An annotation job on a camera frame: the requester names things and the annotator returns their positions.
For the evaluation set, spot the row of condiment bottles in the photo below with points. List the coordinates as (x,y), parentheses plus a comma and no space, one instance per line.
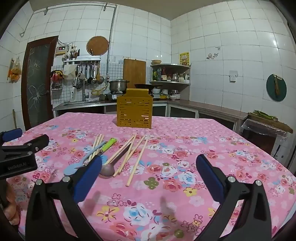
(164,75)

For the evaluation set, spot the black wok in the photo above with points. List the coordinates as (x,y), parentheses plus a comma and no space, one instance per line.
(145,86)

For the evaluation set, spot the yellow perforated utensil holder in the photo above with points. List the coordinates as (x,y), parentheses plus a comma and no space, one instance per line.
(134,111)

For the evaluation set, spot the yellow wall poster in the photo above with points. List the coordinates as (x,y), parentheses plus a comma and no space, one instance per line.
(184,58)

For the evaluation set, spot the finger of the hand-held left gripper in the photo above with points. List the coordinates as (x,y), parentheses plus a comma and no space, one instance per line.
(11,134)
(34,142)

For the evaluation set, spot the steel cooking pot with lid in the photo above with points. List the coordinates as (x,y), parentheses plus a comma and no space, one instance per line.
(118,85)

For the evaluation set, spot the wooden cutting board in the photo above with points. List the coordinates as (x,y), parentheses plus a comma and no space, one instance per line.
(134,71)

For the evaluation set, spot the group of wooden chopsticks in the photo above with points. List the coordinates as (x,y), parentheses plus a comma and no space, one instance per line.
(138,161)

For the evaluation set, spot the person's left hand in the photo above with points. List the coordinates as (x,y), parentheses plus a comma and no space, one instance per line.
(12,208)

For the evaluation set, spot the white wall timer box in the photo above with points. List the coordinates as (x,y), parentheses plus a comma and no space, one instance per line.
(61,50)

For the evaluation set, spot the metal faucet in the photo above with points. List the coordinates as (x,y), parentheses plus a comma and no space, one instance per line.
(85,90)

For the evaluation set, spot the stainless steel sink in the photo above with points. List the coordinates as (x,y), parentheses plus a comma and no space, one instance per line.
(81,103)

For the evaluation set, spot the pink floral tablecloth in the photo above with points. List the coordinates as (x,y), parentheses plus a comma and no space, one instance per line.
(180,148)

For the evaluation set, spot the row of hanging kitchen utensils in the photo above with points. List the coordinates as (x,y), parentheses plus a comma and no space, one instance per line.
(92,74)

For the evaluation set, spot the wall hook sticker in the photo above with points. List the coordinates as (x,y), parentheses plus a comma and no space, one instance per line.
(211,56)

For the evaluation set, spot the metal wall utensil rack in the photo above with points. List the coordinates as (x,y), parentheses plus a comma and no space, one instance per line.
(82,60)

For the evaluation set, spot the metal corner shelf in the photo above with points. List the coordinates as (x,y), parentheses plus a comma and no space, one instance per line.
(171,66)

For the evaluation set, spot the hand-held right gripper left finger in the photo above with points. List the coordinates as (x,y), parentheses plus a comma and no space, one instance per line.
(87,178)

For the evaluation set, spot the metal wall pipe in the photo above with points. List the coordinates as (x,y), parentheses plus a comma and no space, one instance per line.
(111,34)

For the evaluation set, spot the steel gas stove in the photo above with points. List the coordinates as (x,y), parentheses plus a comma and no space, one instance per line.
(113,95)

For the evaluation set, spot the brown metal spoon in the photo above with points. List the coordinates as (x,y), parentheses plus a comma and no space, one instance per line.
(106,171)

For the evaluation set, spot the beige bowl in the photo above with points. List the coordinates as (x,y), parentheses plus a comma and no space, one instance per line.
(156,62)

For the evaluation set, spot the knife holder cup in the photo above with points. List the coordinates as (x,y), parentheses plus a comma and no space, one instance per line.
(74,54)

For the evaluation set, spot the small metal cup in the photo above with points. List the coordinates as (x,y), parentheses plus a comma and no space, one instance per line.
(103,96)

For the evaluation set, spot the thick wooden chopping block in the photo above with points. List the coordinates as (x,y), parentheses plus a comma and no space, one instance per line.
(272,124)

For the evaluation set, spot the brown glass panel door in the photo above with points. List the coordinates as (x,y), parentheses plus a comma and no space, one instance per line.
(37,81)

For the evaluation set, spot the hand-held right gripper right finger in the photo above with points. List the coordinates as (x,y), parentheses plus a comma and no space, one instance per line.
(210,179)

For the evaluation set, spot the stack of bowls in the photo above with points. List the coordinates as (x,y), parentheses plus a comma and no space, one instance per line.
(166,95)

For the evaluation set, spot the plastic covered cabinet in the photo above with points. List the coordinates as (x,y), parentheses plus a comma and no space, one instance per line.
(259,136)

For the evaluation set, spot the orange plastic bag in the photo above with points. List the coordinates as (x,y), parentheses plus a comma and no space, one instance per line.
(15,71)

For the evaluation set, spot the white hanging cloth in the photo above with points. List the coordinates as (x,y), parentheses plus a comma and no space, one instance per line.
(69,71)

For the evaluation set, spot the green round board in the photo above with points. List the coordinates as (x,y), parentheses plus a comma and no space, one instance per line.
(283,89)

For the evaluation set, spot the green vegetables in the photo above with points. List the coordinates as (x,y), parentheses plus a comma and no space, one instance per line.
(263,114)

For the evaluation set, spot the round woven tray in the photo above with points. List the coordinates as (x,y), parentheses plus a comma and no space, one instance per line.
(97,45)

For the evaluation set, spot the kitchen counter with cabinets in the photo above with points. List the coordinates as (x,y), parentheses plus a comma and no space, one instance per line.
(208,107)

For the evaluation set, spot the red and yellow hanging bag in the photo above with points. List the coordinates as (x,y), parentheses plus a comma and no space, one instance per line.
(57,75)

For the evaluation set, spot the light blue plastic spoon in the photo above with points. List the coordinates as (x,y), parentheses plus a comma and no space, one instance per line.
(71,169)

